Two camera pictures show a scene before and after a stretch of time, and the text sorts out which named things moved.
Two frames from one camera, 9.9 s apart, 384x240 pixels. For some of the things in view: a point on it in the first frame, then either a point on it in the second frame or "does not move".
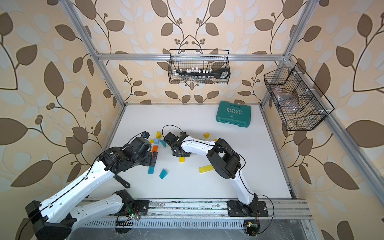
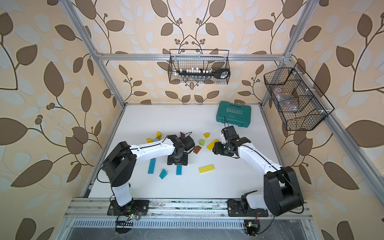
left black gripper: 150,162 -> 174,162
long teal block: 151,170 does not move
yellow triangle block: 158,135 does not move
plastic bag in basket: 287,101 does not move
